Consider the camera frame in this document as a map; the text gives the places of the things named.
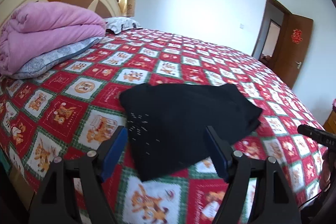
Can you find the black pants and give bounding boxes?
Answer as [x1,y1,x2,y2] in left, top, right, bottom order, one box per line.
[119,84,263,181]

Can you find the wooden cabinet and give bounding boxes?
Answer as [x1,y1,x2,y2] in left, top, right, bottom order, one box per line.
[323,110,336,134]

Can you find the red plaid cloth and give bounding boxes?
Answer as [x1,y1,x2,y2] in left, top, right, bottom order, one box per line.
[333,99,336,112]

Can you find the red patchwork bedspread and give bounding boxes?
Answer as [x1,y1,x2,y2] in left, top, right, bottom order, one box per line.
[1,29,325,223]

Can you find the red door decoration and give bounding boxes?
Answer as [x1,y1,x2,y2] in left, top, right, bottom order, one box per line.
[290,28,302,44]

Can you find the brown wooden door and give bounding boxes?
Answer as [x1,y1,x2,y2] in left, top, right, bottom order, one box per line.
[269,14,313,88]

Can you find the grey blue pillow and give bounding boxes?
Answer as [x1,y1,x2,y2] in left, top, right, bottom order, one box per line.
[10,37,103,80]

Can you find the pink folded blanket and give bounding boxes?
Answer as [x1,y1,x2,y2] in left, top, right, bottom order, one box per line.
[1,2,106,76]

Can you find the grey patterned pillow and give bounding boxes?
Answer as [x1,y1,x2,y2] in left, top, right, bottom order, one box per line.
[104,16,142,35]

